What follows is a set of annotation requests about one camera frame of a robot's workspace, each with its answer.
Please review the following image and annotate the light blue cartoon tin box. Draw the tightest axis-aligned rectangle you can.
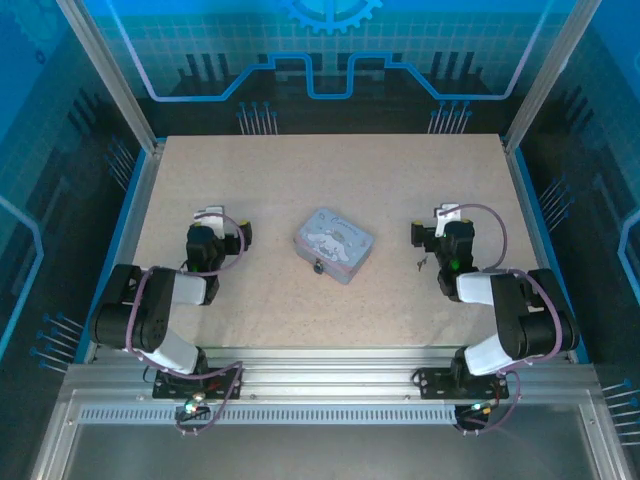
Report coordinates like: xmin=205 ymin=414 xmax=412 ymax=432
xmin=291 ymin=208 xmax=376 ymax=286

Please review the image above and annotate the wiring connector with LEDs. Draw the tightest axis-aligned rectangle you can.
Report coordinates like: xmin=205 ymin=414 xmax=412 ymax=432
xmin=180 ymin=397 xmax=210 ymax=420
xmin=462 ymin=398 xmax=500 ymax=417

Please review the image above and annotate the grey metal tray panel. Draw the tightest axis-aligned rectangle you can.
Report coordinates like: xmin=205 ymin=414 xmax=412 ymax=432
xmin=29 ymin=389 xmax=634 ymax=480

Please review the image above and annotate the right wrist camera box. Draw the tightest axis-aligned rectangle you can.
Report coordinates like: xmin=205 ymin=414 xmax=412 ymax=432
xmin=433 ymin=201 xmax=471 ymax=224

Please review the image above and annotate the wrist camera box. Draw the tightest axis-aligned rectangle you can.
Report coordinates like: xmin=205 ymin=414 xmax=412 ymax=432
xmin=433 ymin=201 xmax=471 ymax=224
xmin=193 ymin=204 xmax=227 ymax=236

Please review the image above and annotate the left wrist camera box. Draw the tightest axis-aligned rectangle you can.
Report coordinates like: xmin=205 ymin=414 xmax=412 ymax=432
xmin=193 ymin=204 xmax=227 ymax=236

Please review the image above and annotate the aluminium side rail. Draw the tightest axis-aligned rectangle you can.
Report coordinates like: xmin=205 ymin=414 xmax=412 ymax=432
xmin=82 ymin=144 xmax=166 ymax=364
xmin=502 ymin=142 xmax=591 ymax=362

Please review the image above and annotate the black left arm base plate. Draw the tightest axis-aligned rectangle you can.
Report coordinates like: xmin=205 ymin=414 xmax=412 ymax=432
xmin=152 ymin=367 xmax=245 ymax=401

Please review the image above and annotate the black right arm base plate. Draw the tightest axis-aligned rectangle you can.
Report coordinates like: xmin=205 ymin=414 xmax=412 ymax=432
xmin=416 ymin=367 xmax=511 ymax=401

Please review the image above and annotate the aluminium front frame rail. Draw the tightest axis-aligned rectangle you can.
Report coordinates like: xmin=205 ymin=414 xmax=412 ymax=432
xmin=64 ymin=347 xmax=599 ymax=401

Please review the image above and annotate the aluminium corner post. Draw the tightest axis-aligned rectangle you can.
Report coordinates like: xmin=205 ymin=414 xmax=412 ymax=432
xmin=501 ymin=0 xmax=604 ymax=154
xmin=55 ymin=0 xmax=166 ymax=154

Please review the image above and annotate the slotted grey cable duct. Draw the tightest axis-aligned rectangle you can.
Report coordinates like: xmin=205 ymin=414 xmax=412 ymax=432
xmin=78 ymin=407 xmax=459 ymax=426

